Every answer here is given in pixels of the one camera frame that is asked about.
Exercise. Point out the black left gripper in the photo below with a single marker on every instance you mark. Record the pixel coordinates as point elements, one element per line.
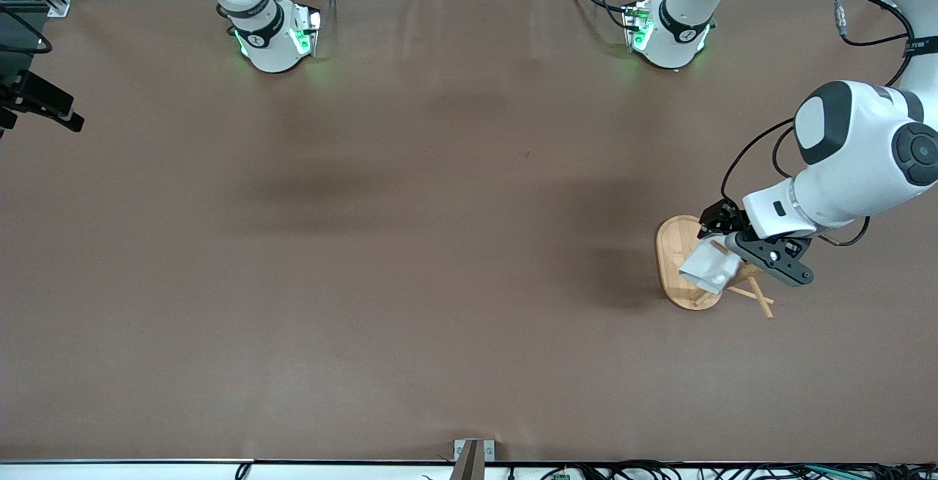
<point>724,218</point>

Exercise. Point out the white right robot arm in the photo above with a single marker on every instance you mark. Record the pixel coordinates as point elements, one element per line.
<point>271,40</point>

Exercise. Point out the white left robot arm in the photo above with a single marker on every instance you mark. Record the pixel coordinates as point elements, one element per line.
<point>857,150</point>

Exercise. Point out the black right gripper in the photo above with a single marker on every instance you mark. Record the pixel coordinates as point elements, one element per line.
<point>33,93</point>

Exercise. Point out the metal table edge bracket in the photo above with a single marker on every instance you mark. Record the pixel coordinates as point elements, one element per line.
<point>460,448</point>

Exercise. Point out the white angular plastic cup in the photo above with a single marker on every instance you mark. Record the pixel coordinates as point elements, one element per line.
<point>707,267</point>

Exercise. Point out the wooden cup rack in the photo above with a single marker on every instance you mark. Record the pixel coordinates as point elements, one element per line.
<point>674,245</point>

